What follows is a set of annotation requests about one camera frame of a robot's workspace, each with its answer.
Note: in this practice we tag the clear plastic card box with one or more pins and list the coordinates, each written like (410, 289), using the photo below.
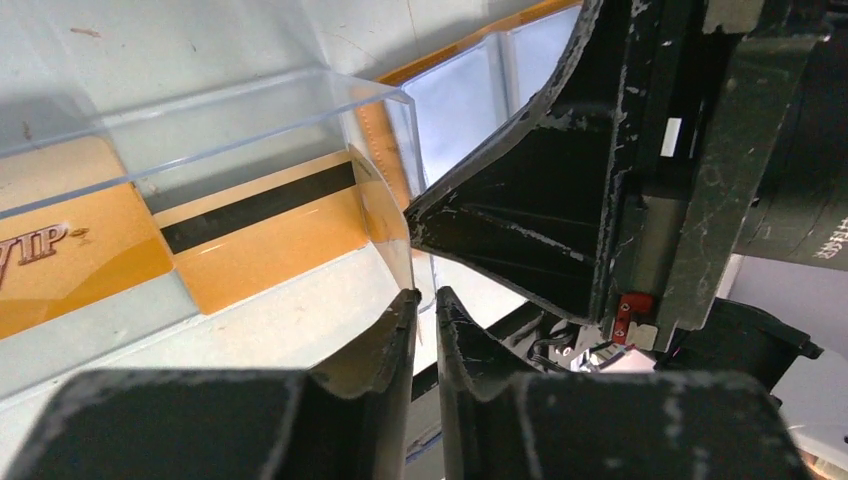
(183, 149)

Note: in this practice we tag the orange card holder wallet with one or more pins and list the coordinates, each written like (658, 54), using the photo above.
(454, 98)

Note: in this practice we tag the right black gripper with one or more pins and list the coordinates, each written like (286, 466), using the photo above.
(742, 151)

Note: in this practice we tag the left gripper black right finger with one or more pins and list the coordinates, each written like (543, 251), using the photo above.
(503, 419)

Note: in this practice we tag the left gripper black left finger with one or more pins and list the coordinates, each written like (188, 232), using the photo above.
(344, 418)

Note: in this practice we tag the gold credit card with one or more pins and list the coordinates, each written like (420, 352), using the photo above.
(241, 241)
(63, 247)

